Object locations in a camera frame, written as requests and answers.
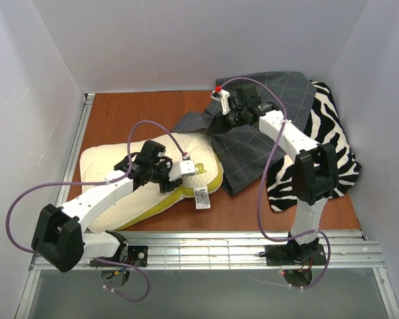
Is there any grey checked pillowcase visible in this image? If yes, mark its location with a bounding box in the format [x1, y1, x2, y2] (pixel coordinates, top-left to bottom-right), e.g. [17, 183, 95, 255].
[172, 71, 317, 197]

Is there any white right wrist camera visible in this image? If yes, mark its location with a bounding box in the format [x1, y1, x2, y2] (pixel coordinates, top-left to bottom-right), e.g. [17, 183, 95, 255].
[211, 86, 232, 116]

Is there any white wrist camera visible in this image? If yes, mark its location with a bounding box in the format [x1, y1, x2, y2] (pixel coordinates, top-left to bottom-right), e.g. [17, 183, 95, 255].
[168, 152, 196, 181]
[211, 86, 232, 116]

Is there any cream yellow-edged pillow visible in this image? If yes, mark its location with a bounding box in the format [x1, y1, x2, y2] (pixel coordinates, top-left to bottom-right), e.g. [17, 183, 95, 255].
[79, 133, 223, 233]

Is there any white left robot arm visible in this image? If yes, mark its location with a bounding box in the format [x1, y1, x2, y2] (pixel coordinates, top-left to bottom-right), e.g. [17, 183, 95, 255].
[31, 140, 181, 272]

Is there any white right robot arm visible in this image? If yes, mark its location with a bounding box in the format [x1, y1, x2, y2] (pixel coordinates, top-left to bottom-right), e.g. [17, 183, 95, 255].
[213, 86, 338, 265]

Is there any aluminium rail frame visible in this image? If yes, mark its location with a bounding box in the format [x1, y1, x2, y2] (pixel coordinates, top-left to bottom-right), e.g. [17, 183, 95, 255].
[15, 92, 399, 319]

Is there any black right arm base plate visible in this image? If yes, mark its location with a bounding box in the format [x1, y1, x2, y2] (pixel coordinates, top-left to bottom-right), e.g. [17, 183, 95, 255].
[259, 244, 327, 266]

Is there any zebra print blanket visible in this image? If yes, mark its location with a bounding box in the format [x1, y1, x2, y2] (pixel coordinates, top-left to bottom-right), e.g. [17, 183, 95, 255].
[266, 80, 362, 213]

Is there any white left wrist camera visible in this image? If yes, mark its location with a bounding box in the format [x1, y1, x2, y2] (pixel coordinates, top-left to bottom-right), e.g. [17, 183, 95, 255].
[168, 152, 196, 181]

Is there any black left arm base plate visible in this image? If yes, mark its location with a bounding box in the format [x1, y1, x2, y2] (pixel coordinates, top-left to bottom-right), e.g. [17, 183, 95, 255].
[99, 245, 149, 266]

